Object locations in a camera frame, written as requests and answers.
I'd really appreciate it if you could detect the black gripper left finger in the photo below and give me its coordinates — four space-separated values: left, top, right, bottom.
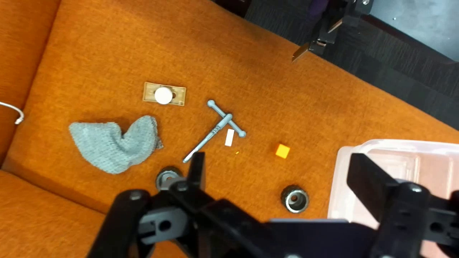
88 150 270 258

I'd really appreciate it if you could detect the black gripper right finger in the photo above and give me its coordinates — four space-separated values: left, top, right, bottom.
346 151 459 258

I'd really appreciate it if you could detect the orange cube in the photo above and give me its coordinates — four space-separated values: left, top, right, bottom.
274 141 292 159

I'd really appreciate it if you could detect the orange fabric couch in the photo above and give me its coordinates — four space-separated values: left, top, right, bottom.
0 0 459 258

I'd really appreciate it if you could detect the clear plastic bin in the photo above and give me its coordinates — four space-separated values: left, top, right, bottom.
326 137 459 258

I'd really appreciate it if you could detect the grey knitted cloth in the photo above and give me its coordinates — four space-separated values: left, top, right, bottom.
68 114 165 176

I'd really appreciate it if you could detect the small white rectangular block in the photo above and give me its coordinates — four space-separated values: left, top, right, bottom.
224 127 237 147

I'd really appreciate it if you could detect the white round disc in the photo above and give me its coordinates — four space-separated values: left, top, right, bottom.
154 85 174 104

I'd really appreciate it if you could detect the brown wooden tile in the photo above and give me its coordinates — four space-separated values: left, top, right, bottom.
141 80 188 108

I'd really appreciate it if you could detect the grey plastic T-handle tool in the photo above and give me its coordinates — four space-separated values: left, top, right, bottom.
181 97 249 164

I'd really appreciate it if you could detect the white string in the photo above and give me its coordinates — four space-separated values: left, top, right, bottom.
0 100 26 126

